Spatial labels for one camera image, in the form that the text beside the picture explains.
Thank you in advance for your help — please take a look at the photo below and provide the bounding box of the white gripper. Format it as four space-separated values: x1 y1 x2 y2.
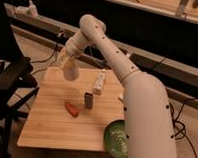
58 48 75 70

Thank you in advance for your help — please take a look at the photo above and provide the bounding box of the white ceramic cup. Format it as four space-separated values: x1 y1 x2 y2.
61 58 80 81

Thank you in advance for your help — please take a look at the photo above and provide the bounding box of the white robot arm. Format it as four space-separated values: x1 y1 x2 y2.
61 15 178 158

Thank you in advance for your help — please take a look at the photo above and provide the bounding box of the white power strip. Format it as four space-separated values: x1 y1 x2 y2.
93 70 106 95

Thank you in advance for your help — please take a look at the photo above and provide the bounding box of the orange carrot toy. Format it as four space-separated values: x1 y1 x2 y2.
64 103 79 117

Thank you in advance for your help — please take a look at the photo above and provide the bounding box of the black chair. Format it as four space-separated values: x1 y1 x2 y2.
0 1 39 158

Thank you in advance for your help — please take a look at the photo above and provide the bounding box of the wooden board table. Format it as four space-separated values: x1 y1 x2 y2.
18 67 124 152

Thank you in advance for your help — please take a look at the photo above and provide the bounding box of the green bowl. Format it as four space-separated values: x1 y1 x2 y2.
103 120 128 158

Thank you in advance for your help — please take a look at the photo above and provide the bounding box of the white object on rail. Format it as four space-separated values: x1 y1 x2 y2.
14 0 39 17

